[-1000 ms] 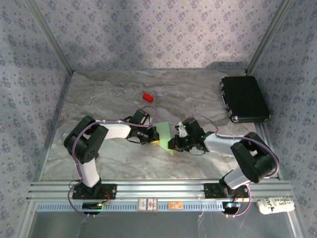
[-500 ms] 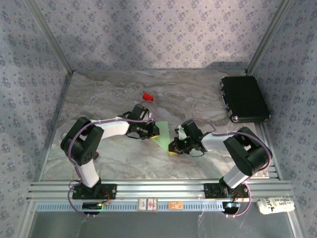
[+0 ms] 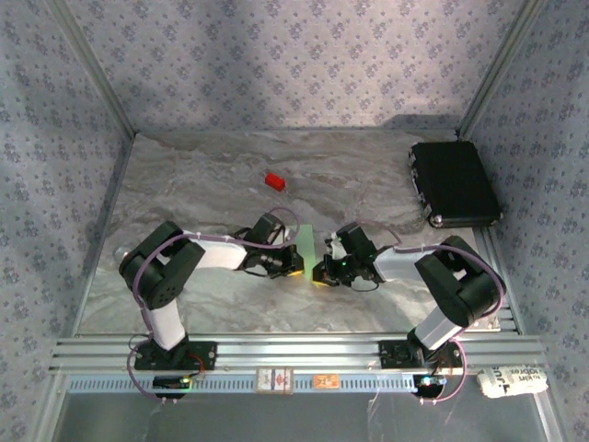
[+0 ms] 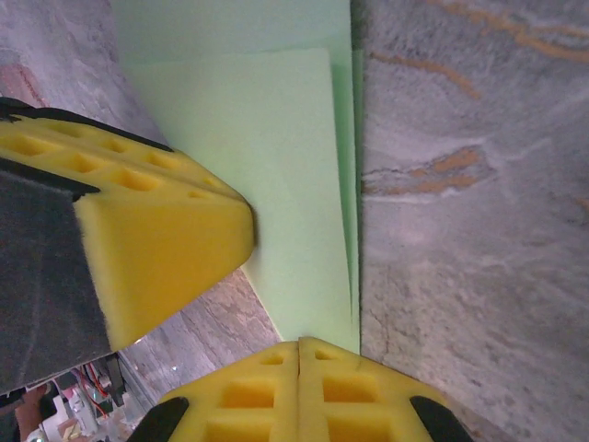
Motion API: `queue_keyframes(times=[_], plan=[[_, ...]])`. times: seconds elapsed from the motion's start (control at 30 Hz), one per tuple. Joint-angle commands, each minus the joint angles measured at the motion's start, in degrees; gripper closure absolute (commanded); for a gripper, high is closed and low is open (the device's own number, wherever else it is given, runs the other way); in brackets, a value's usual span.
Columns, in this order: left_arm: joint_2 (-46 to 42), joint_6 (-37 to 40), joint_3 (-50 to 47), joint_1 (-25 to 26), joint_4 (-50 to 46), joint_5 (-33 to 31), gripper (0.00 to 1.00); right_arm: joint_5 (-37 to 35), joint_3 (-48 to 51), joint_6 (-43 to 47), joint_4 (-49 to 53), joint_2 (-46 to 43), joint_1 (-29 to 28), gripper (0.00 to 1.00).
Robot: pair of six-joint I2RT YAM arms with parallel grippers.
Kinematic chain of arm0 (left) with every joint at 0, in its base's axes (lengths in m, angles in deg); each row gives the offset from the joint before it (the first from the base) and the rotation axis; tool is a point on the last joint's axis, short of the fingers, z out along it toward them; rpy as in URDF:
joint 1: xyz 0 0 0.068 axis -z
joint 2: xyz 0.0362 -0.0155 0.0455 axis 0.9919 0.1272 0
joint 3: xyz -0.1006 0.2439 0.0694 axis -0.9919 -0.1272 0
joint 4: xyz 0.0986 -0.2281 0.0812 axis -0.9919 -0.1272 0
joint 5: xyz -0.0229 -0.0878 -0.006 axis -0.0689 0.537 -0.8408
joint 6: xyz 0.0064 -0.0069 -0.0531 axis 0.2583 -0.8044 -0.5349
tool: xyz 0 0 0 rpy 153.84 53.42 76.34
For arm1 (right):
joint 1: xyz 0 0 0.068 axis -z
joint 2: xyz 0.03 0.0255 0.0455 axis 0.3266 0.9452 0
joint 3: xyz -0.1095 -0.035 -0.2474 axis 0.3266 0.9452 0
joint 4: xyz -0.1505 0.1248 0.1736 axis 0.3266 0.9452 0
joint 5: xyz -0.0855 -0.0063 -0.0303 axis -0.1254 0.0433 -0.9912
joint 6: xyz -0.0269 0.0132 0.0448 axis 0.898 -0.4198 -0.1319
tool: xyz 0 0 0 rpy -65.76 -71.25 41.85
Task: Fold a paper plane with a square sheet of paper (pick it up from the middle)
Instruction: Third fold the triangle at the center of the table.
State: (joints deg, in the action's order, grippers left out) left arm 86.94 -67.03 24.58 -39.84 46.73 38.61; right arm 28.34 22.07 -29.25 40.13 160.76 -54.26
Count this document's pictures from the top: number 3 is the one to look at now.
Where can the white printed paper roll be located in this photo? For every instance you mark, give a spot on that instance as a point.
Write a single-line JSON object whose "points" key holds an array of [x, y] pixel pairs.
{"points": [[513, 381]]}

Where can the black right controller board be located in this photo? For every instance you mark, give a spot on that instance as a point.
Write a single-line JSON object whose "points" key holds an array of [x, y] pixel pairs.
{"points": [[429, 383]]}

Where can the small red block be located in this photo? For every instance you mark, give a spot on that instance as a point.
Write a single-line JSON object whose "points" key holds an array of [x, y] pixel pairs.
{"points": [[274, 180]]}

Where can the long aluminium base rail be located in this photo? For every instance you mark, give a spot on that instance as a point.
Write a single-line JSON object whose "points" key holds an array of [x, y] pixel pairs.
{"points": [[299, 354]]}

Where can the aluminium frame post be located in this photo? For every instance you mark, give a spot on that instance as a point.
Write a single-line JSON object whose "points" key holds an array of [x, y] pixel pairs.
{"points": [[501, 69], [92, 69]]}

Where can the aluminium side rail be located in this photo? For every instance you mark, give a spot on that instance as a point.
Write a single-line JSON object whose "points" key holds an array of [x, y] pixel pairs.
{"points": [[508, 317], [106, 230]]}

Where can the orange printed label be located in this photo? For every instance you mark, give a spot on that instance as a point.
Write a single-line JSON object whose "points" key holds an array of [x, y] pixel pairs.
{"points": [[326, 381]]}

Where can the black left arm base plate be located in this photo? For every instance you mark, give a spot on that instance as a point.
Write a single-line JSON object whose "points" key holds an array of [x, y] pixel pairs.
{"points": [[202, 354]]}

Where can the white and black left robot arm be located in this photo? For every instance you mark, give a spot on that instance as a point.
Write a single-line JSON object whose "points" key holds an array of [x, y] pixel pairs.
{"points": [[165, 327]]}

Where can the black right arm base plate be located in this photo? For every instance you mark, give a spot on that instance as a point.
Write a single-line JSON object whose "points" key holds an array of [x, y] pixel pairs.
{"points": [[396, 354]]}

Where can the black left controller board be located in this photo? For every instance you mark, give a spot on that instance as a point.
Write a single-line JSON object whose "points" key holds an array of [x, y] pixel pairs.
{"points": [[171, 383]]}

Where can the black case with silver trim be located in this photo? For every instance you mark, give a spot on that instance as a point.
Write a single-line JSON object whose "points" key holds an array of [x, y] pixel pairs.
{"points": [[453, 184]]}

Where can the white printed label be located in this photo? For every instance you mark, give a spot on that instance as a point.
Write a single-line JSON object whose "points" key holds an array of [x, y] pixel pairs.
{"points": [[275, 380]]}

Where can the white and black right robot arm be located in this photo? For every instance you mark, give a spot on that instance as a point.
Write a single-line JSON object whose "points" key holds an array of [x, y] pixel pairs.
{"points": [[442, 331]]}

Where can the black controller board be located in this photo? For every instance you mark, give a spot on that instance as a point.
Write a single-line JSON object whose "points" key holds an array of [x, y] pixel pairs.
{"points": [[429, 383], [171, 383]]}

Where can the light green paper sheet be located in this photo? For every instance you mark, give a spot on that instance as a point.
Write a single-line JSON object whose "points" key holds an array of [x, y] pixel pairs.
{"points": [[306, 244]]}

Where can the grey metal sheet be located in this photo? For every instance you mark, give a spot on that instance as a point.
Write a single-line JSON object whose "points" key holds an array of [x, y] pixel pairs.
{"points": [[276, 419]]}

